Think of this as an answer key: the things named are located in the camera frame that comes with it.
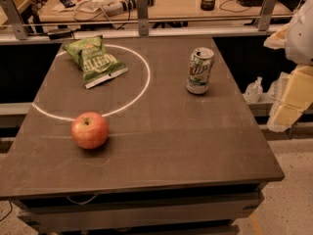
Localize grey power strip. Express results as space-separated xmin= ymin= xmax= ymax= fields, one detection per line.
xmin=101 ymin=0 xmax=156 ymax=17

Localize grey metal bracket left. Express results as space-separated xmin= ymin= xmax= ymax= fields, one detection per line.
xmin=0 ymin=0 xmax=28 ymax=40

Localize white cable under table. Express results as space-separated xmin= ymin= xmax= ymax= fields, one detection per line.
xmin=66 ymin=194 xmax=99 ymax=206

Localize white green 7up can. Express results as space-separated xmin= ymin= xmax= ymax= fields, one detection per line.
xmin=187 ymin=47 xmax=215 ymax=95

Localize green chip bag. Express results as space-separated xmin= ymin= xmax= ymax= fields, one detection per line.
xmin=63 ymin=36 xmax=128 ymax=89

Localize grey metal bracket middle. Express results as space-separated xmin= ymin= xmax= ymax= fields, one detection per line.
xmin=136 ymin=0 xmax=149 ymax=36

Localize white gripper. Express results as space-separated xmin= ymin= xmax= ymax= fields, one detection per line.
xmin=264 ymin=0 xmax=313 ymax=132

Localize black mesh cup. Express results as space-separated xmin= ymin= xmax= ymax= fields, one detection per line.
xmin=201 ymin=0 xmax=216 ymax=11

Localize red apple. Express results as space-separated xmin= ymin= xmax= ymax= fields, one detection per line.
xmin=71 ymin=112 xmax=109 ymax=150

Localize grey metal bracket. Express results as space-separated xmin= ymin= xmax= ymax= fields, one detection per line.
xmin=136 ymin=0 xmax=149 ymax=36
xmin=256 ymin=0 xmax=277 ymax=31
xmin=0 ymin=0 xmax=28 ymax=40

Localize grey metal bracket right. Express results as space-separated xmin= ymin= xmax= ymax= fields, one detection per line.
xmin=256 ymin=0 xmax=277 ymax=31

